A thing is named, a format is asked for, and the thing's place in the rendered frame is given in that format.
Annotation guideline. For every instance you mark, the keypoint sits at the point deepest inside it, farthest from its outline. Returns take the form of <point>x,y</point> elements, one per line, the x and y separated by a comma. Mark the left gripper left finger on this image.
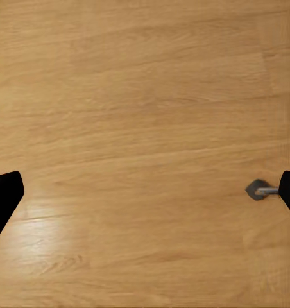
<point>11,193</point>

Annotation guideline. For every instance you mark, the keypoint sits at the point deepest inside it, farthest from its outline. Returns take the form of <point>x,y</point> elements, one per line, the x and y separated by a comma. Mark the swivel chair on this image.
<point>257,189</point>

